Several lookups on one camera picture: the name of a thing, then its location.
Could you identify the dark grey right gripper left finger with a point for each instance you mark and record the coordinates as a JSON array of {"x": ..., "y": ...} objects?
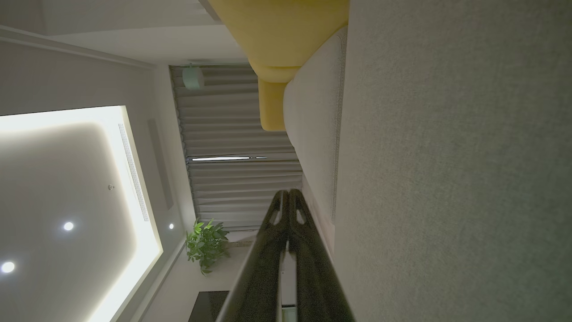
[{"x": 263, "y": 268}]

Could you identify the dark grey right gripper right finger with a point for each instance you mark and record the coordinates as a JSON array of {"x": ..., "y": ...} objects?
[{"x": 315, "y": 277}]

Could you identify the green leafy potted tree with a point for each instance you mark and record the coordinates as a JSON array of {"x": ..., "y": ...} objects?
[{"x": 205, "y": 246}]

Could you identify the black flat screen television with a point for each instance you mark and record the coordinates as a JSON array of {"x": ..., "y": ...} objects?
[{"x": 208, "y": 308}]

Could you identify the grey sofa seat cushion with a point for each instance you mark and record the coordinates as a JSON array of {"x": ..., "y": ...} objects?
[{"x": 313, "y": 125}]

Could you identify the long white air vent grille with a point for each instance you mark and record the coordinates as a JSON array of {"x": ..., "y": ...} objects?
[{"x": 133, "y": 172}]

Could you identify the yellow and grey sofa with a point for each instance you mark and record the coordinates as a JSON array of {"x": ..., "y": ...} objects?
[{"x": 447, "y": 179}]

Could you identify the pale green round lamp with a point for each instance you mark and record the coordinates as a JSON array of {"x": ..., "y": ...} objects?
[{"x": 193, "y": 78}]

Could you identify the yellow sofa backrest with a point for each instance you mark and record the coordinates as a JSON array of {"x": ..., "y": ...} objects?
[{"x": 277, "y": 31}]

